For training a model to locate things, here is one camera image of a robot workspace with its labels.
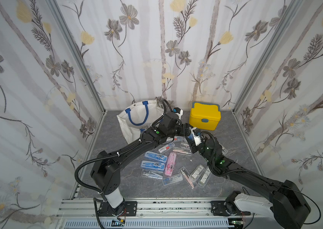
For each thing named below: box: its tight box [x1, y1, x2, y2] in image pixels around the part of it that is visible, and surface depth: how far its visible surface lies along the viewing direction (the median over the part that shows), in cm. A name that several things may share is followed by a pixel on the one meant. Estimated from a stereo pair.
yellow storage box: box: [189, 101, 222, 131], surface depth 104 cm
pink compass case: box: [164, 152, 177, 177], surface depth 91 cm
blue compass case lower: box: [140, 160, 165, 171], surface depth 90 cm
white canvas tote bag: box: [116, 99, 164, 145], surface depth 98 cm
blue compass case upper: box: [144, 151, 168, 163], surface depth 95 cm
